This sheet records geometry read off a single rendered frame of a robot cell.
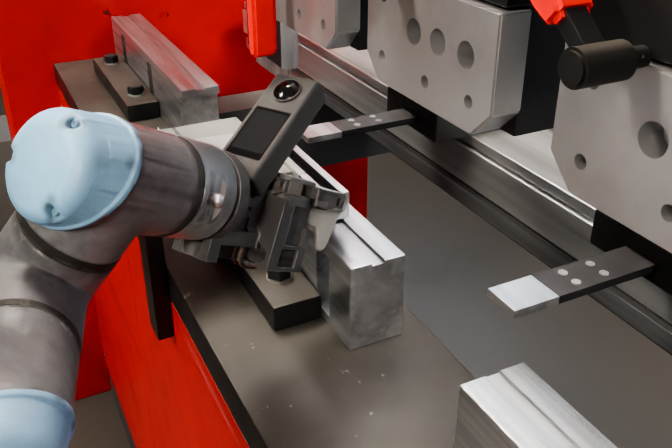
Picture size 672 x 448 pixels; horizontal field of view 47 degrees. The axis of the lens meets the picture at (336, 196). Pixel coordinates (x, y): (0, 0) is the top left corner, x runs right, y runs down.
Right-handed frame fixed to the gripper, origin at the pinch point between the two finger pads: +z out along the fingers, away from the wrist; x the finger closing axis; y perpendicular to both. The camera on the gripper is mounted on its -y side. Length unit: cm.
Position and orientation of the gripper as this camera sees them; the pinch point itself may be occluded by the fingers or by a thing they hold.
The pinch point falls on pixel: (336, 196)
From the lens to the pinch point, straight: 76.5
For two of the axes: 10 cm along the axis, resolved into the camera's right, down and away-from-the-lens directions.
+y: -2.8, 9.6, 0.3
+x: 8.3, 2.5, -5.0
